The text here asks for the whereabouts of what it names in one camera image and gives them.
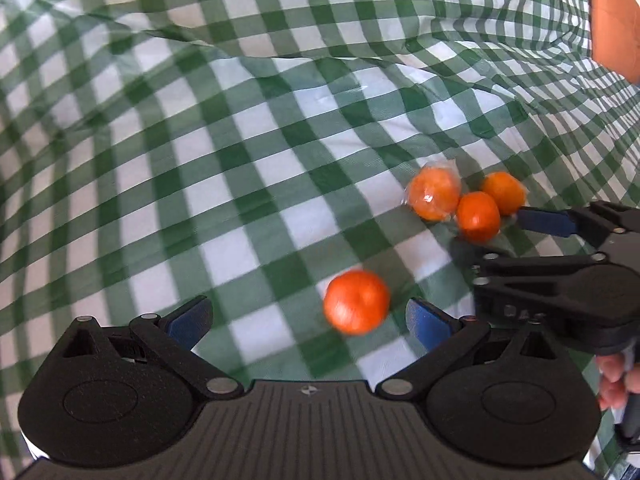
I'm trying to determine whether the lone orange tangerine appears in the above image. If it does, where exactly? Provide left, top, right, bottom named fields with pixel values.
left=323, top=269, right=390, bottom=336

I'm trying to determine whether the green white checkered cloth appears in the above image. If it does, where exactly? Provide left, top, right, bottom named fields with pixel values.
left=1, top=0, right=639, bottom=479

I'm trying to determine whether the orange brown cushion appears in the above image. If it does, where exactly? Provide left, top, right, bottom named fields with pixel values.
left=590, top=0, right=639, bottom=84

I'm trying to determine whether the person right hand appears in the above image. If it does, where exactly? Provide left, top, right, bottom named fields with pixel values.
left=596, top=353, right=640, bottom=411

